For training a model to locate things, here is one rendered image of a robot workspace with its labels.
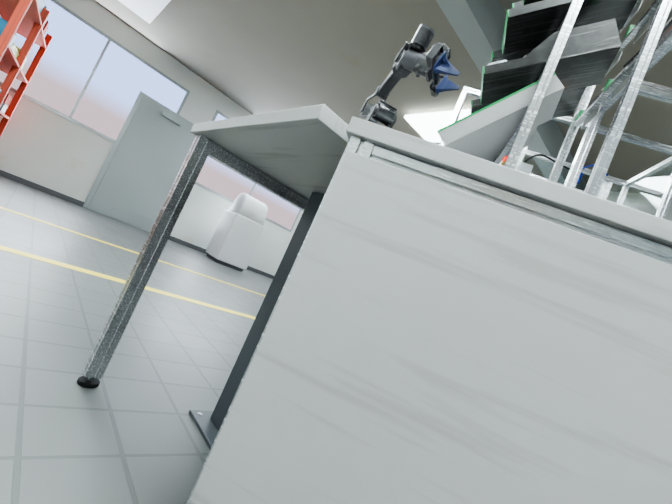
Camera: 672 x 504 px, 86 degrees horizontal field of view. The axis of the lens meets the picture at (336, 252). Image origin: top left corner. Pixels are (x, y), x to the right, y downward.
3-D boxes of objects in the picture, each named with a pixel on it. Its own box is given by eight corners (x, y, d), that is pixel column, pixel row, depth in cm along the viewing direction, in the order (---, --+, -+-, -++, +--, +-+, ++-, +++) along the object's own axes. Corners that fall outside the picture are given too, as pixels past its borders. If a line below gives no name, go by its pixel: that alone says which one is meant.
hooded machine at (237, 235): (201, 253, 701) (232, 189, 711) (231, 264, 744) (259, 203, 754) (215, 262, 647) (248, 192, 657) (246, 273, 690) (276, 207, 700)
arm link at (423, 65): (408, 50, 110) (420, 33, 110) (415, 89, 127) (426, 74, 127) (431, 60, 107) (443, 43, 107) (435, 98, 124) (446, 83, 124)
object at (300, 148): (189, 131, 115) (193, 123, 116) (365, 237, 174) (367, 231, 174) (317, 118, 63) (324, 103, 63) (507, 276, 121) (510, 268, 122)
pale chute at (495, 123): (444, 145, 87) (437, 130, 88) (446, 168, 99) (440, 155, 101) (565, 87, 81) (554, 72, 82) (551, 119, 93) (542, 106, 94)
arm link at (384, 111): (358, 114, 150) (366, 100, 148) (374, 123, 151) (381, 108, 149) (371, 117, 120) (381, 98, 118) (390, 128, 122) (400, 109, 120)
